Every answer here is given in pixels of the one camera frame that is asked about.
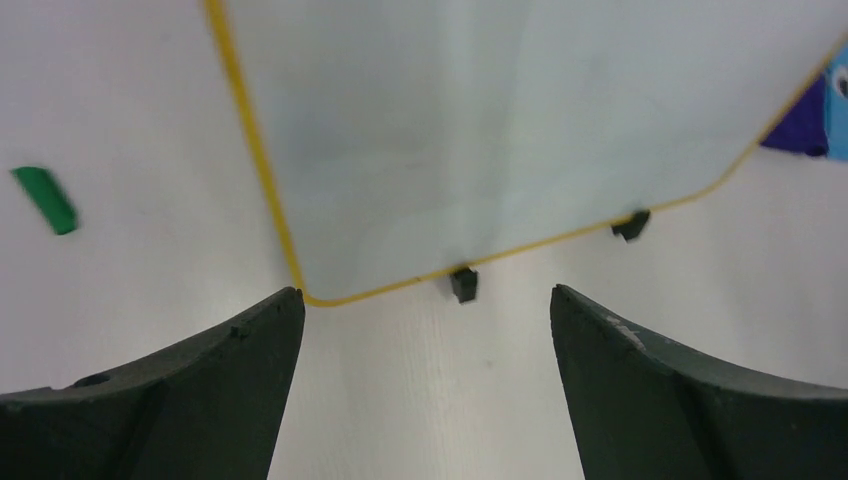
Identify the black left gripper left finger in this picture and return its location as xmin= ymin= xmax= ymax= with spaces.
xmin=1 ymin=287 xmax=306 ymax=479

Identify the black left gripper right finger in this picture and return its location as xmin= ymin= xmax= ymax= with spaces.
xmin=550 ymin=285 xmax=847 ymax=479

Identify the green marker cap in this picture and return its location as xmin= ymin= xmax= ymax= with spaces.
xmin=11 ymin=166 xmax=79 ymax=236

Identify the yellow framed whiteboard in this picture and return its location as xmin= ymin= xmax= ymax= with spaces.
xmin=202 ymin=1 xmax=847 ymax=307

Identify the purple towel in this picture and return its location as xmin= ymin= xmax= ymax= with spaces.
xmin=760 ymin=75 xmax=829 ymax=157

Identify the blue patterned cloth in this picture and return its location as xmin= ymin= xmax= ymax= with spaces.
xmin=824 ymin=45 xmax=847 ymax=162

